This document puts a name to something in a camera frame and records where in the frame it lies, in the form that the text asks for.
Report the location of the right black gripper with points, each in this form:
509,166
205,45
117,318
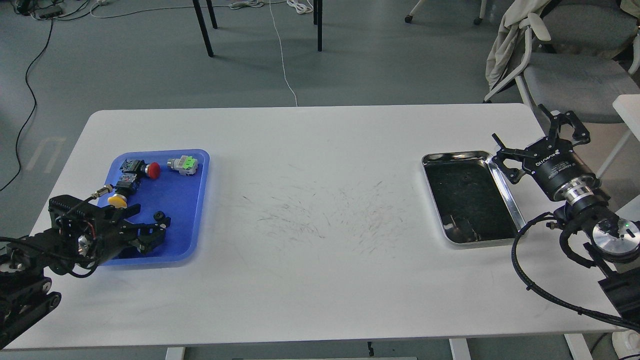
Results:
557,167

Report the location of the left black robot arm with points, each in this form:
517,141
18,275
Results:
25,291

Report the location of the grey office chair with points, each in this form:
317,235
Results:
577,55

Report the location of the silver metal tray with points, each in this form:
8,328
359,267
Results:
472,198

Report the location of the beige jacket on chair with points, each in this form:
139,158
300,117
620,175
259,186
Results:
507,37

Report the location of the green grey connector block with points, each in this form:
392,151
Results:
186,165

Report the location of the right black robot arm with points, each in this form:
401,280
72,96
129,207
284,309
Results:
591,234

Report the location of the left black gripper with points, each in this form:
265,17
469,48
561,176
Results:
93,233

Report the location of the red push button switch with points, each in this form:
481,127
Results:
139,167

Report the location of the blue plastic tray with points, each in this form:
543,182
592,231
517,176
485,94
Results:
180,197

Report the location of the yellow push button switch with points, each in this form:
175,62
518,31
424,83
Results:
126,186

